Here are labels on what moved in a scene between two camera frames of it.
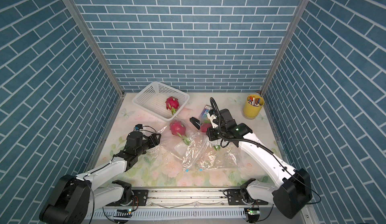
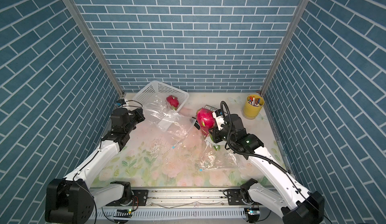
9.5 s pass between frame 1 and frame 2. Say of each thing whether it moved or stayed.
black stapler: stayed
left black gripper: moved
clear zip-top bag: moved
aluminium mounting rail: stayed
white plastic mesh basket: stayed
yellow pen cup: stayed
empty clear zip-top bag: stayed
